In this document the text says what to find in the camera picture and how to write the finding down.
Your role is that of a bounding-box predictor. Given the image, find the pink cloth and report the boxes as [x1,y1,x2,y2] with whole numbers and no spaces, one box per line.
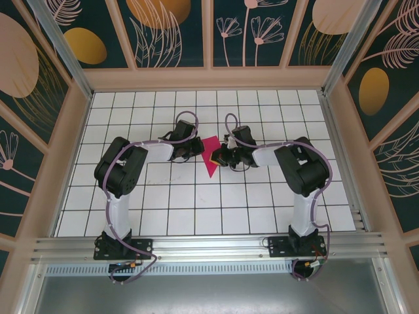
[200,135,223,179]

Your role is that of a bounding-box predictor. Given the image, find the grey metal panel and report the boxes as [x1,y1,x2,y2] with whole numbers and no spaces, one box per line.
[31,273,393,314]

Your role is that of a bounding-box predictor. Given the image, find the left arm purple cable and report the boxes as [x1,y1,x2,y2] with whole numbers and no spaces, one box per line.
[101,111,200,285]

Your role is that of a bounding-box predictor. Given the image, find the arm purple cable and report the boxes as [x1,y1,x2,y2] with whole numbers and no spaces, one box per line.
[101,111,200,285]
[225,113,331,283]

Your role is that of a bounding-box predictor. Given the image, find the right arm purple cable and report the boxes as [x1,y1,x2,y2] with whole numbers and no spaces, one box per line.
[225,113,331,283]

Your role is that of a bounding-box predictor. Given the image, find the long aluminium base rail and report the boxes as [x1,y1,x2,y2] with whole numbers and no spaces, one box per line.
[31,232,390,263]

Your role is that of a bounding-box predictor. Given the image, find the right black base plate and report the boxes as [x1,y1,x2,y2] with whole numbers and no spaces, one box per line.
[267,235,328,258]

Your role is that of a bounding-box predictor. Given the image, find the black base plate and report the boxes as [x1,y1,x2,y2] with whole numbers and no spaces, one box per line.
[267,235,328,258]
[94,237,155,261]

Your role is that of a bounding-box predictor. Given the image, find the slotted grey cable duct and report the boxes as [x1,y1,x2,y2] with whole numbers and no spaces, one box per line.
[45,260,376,276]

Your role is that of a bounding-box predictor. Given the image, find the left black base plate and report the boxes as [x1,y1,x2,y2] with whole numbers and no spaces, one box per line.
[94,237,155,261]

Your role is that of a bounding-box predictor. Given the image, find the aluminium frame post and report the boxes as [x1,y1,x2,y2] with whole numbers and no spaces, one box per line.
[26,0,96,99]
[321,0,393,97]

